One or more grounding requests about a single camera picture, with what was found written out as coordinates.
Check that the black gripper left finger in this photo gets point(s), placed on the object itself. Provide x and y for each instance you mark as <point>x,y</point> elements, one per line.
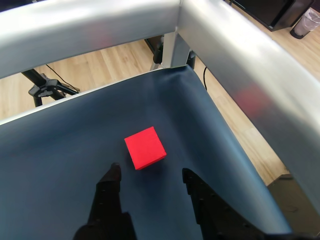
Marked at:
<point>107,200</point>

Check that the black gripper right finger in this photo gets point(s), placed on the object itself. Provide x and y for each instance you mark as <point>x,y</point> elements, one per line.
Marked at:
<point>215,215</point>

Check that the red cube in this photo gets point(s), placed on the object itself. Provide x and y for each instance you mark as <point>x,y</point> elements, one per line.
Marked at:
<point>145,148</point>

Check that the dark grey table mat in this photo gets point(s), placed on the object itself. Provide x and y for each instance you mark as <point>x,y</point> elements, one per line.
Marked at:
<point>75,150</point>

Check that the black tripod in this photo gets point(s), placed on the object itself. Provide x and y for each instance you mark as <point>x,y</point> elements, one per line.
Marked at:
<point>47,87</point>

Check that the black cabinet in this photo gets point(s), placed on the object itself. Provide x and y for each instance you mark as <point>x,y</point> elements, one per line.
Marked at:
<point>270,11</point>

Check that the bin with white liner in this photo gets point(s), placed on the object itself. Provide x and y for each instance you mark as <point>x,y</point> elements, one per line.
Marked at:
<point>306,22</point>

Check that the silver metal frame rail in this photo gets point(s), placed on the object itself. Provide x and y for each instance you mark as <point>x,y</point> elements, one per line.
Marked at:
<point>87,30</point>
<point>250,62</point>

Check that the silver metal frame leg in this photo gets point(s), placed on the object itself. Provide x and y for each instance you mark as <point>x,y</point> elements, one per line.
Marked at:
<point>175,52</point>

